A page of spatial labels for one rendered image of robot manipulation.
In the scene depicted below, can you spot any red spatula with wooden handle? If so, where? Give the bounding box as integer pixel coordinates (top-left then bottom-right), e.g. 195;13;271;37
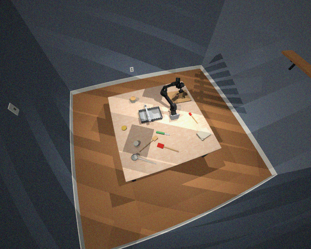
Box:
157;143;170;149

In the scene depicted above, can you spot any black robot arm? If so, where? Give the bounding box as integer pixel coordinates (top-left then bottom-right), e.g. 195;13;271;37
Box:
160;78;184;115

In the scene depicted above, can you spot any grey canister with wooden lid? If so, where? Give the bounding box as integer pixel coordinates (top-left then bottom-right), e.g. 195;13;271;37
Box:
130;96;136;103

